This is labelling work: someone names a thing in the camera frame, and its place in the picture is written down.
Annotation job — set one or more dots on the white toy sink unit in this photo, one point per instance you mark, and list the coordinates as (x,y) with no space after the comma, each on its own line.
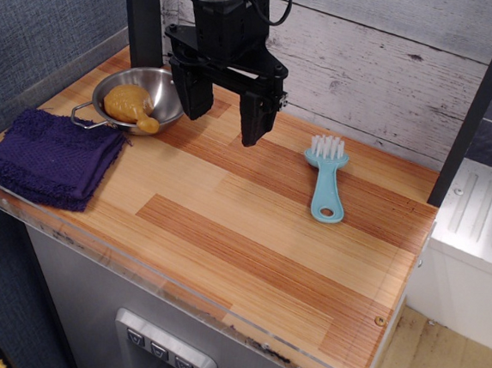
(452,283)

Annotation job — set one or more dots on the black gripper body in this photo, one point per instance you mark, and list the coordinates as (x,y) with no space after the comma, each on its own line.
(227,44)

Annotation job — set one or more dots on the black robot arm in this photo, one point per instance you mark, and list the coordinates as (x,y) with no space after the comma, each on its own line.
(226,46)

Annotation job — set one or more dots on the silver dispenser button panel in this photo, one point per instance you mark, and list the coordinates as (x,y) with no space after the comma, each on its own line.
(144,345)

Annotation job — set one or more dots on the plastic chicken drumstick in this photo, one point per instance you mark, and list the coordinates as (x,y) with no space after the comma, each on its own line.
(132,104)

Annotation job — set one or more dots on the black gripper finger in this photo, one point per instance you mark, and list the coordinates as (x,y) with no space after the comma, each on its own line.
(257,117)
(193,88)

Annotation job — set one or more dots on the grey toy fridge cabinet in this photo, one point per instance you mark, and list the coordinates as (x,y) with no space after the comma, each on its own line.
(89,283)

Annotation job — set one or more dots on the left black frame post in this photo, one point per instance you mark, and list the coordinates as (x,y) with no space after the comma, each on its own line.
(145,33)

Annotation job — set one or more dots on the purple folded cloth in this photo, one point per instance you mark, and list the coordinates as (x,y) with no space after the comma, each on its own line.
(48,160)

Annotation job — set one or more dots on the blue brush white bristles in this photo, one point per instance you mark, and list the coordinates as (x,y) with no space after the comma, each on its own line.
(327,155)

